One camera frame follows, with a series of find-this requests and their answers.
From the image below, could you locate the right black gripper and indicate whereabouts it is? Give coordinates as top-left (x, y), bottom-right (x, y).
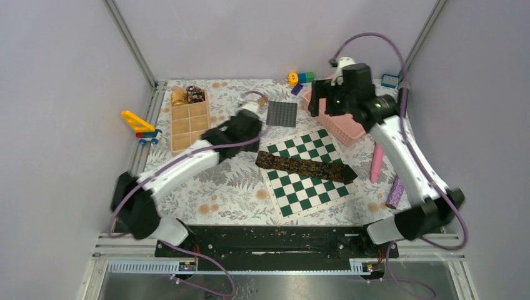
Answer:
top-left (307, 79), bottom-right (356, 117)

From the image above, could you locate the wooden compartment box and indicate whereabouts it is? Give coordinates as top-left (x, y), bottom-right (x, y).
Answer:
top-left (169, 86), bottom-right (211, 156)

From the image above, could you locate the black key-patterned necktie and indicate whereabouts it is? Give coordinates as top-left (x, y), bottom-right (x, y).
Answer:
top-left (255, 151), bottom-right (358, 184)

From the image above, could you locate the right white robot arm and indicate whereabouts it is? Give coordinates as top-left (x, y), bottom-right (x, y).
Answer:
top-left (309, 57), bottom-right (465, 258)

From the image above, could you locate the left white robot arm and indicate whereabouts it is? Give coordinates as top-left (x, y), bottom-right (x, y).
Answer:
top-left (110, 105), bottom-right (264, 257)

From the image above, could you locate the small wooden arch block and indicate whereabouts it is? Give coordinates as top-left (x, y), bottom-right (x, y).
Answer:
top-left (259, 96), bottom-right (269, 107)

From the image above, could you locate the pink perforated plastic basket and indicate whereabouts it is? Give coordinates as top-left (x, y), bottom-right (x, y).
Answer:
top-left (314, 98), bottom-right (366, 147)

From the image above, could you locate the blue grey toy brick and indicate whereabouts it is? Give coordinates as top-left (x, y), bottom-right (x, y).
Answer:
top-left (381, 74), bottom-right (399, 89)

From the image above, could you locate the grey studded baseplate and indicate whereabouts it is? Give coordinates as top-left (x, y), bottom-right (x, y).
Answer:
top-left (266, 101), bottom-right (298, 128)

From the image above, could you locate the black toy microphone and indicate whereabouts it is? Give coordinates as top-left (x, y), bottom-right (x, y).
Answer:
top-left (397, 81), bottom-right (411, 99)

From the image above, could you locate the green toy brick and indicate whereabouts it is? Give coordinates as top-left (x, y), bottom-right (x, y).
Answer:
top-left (303, 72), bottom-right (314, 83)

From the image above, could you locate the pink toy microphone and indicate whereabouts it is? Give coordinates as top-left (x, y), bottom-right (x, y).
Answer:
top-left (369, 143), bottom-right (384, 183)

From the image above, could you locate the rolled floral black tie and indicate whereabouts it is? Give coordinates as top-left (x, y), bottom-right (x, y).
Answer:
top-left (186, 86), bottom-right (206, 104)

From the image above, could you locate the purple toy brick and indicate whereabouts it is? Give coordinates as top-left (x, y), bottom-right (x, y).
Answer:
top-left (291, 83), bottom-right (304, 96)

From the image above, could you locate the yellow round toy block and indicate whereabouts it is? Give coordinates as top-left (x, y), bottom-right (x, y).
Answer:
top-left (287, 72), bottom-right (299, 87)

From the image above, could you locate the rolled golden tie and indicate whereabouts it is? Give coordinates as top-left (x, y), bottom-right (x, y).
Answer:
top-left (171, 90), bottom-right (188, 107)

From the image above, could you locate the green white chessboard mat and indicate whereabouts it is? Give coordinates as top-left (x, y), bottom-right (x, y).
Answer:
top-left (259, 127), bottom-right (363, 221)

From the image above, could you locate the yellow toy ladder vehicle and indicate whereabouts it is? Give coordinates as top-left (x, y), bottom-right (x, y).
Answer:
top-left (121, 110), bottom-right (163, 146)

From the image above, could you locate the purple glitter toy microphone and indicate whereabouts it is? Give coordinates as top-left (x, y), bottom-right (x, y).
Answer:
top-left (385, 176), bottom-right (405, 209)

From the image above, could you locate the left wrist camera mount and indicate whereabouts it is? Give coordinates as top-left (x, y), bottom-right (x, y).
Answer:
top-left (239, 101), bottom-right (261, 114)

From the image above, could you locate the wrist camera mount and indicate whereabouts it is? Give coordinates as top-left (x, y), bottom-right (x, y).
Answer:
top-left (239, 101), bottom-right (261, 114)
top-left (329, 56), bottom-right (356, 86)

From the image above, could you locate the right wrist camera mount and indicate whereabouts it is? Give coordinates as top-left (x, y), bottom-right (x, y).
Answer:
top-left (329, 56), bottom-right (356, 86)

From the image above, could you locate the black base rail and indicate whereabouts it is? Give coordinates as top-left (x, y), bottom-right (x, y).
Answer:
top-left (154, 225), bottom-right (388, 273)

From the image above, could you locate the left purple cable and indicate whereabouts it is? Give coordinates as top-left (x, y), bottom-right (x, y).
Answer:
top-left (108, 90), bottom-right (270, 299)

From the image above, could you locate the purple cable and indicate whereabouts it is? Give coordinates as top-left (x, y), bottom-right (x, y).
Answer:
top-left (331, 32), bottom-right (469, 300)
top-left (108, 90), bottom-right (270, 299)

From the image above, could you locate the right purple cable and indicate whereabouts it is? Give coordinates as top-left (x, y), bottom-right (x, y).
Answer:
top-left (331, 32), bottom-right (469, 300)

